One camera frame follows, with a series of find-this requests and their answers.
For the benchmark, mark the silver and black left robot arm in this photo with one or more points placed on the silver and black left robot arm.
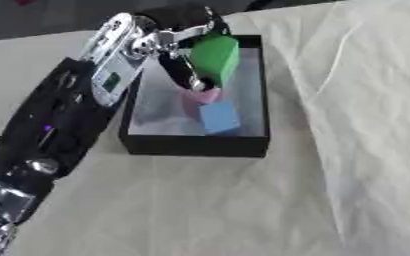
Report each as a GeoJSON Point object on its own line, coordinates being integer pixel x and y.
{"type": "Point", "coordinates": [57, 123]}

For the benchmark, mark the blue cube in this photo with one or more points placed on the blue cube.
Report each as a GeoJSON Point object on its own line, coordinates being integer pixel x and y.
{"type": "Point", "coordinates": [219, 117]}

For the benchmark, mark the black box with white inside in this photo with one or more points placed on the black box with white inside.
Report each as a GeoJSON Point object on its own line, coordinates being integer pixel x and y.
{"type": "Point", "coordinates": [198, 141]}

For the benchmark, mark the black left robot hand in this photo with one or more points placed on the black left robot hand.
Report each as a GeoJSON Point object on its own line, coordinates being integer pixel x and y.
{"type": "Point", "coordinates": [179, 20]}

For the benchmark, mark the green block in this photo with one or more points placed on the green block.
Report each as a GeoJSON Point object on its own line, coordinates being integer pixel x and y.
{"type": "Point", "coordinates": [215, 57]}

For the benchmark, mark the pink round block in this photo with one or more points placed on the pink round block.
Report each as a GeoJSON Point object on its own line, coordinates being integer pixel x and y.
{"type": "Point", "coordinates": [200, 96]}

